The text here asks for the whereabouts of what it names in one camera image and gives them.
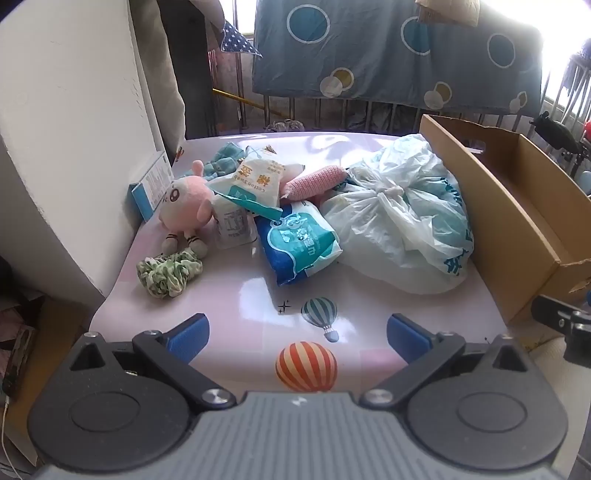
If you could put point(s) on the small white tissue pack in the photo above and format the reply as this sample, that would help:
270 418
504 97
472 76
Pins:
233 226

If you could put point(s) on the teal plaid towel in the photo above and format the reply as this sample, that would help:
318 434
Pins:
221 161

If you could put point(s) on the blue circle print blanket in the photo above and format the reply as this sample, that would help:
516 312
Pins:
369 46

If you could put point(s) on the beige curtain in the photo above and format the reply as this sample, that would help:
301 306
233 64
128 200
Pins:
157 69

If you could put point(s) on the black phone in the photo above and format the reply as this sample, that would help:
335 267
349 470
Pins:
18 360

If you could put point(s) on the blue star print cloth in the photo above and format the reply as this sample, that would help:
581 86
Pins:
235 39

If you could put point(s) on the blue wet wipes pack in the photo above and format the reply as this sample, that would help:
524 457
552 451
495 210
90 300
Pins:
295 244

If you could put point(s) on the metal railing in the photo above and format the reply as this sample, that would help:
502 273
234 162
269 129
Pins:
317 115

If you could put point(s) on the tan hanging towel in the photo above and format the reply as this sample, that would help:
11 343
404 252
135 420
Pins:
448 11

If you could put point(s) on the cardboard box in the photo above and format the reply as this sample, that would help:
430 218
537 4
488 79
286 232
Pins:
508 194

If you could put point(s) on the blue and white box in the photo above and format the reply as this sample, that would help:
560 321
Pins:
152 184

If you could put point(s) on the white plastic bag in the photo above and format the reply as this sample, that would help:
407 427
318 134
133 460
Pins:
392 217

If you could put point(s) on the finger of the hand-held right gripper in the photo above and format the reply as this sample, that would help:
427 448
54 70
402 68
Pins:
577 337

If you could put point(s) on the yellow pole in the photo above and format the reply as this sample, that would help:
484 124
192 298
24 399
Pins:
240 99

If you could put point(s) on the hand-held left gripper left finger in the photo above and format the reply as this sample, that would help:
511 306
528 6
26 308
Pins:
189 334

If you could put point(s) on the black chair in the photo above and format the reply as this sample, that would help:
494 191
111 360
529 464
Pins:
554 134

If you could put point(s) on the white cotton swab bag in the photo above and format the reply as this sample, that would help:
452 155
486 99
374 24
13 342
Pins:
254 184

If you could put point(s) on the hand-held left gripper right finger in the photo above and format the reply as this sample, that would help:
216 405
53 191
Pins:
406 339

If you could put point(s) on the pink plush toy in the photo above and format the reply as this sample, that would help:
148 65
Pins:
184 203

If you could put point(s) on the dark cabinet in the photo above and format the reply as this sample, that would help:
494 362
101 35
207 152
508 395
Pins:
198 69

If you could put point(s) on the pink towel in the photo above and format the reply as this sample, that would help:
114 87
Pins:
314 182

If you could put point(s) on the grey shoes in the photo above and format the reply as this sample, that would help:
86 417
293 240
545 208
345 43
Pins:
284 125

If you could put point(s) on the green white scrunchie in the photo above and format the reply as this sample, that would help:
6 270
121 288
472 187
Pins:
166 277

